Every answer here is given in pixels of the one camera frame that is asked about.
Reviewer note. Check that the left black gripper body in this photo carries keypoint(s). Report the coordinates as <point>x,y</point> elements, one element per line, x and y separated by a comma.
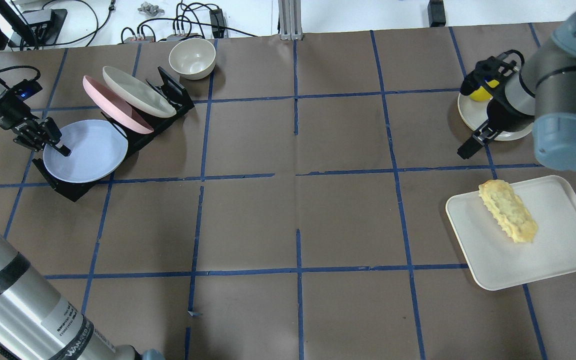
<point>4,110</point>

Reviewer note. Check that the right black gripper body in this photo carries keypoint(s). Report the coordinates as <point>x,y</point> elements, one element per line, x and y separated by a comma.
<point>504,114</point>

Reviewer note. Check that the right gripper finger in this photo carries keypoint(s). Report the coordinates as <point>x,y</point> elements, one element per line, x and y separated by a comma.
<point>476,142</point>

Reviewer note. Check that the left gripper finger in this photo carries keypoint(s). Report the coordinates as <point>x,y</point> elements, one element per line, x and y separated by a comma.
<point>60,148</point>

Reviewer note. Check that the blue plate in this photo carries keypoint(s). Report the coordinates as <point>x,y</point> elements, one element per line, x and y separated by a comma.
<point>97,148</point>

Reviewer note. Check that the bread pastry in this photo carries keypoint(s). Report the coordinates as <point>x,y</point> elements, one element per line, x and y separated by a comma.
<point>508,210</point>

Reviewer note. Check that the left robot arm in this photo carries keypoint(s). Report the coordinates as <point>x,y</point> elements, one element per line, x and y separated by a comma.
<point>36,321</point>

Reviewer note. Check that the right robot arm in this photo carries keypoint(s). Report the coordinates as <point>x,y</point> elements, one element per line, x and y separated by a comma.
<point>538,92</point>

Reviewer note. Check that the pink plate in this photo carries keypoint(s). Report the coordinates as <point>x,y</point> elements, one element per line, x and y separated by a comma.
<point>114,106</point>

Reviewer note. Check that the cream plate in rack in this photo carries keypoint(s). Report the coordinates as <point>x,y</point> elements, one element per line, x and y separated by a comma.
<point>136,93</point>

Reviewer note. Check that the black plate rack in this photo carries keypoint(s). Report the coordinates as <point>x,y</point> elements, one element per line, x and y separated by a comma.
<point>134,112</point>

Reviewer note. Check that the cream shallow dish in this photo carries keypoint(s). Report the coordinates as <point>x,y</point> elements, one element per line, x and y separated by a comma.
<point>473,114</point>

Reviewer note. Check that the yellow lemon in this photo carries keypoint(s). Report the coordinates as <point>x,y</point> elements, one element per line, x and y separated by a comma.
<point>481,94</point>

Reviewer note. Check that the white rectangular tray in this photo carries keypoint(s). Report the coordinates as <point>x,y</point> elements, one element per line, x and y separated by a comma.
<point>494,260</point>

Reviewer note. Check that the cream bowl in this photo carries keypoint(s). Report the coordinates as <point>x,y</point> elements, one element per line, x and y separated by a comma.
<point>193,59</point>

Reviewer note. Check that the metal clamp piece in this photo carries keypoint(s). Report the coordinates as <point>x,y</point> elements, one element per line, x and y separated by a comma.
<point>150,9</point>

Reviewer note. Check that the black power adapter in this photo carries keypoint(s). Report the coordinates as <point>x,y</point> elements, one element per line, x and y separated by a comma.
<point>218,23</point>

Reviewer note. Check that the aluminium frame post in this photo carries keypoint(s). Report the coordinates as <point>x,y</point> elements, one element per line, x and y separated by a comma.
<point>290,20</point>

